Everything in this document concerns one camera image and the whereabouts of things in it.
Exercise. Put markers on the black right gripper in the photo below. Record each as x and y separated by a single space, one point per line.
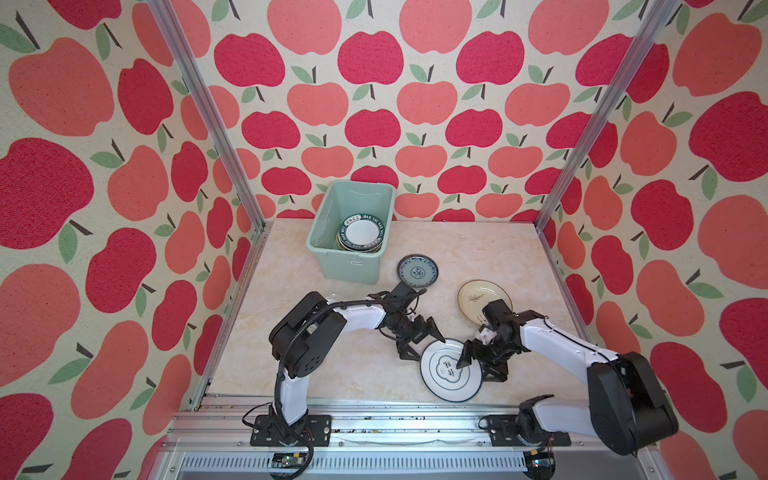
496 374

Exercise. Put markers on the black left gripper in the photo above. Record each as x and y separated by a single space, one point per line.
404 350

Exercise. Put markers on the white plate black flower outline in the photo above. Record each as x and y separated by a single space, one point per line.
444 378

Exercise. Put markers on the blue floral pattern plate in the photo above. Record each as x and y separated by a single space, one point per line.
418 271

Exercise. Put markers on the beige speckled ceramic plate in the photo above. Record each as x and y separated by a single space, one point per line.
474 295

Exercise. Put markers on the green rim text plate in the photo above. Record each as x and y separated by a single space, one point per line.
361 232

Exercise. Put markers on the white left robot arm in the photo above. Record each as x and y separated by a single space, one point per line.
302 340

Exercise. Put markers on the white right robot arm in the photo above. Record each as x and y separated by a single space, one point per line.
626 407

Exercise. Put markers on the light green plastic bin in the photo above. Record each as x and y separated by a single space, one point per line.
342 199

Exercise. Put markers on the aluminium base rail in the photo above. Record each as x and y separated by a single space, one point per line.
376 440

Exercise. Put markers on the right aluminium frame post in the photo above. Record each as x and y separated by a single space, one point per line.
658 16

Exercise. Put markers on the aluminium frame post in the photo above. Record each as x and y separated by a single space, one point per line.
658 16
173 33

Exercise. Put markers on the left aluminium frame post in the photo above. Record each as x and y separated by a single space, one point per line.
173 33

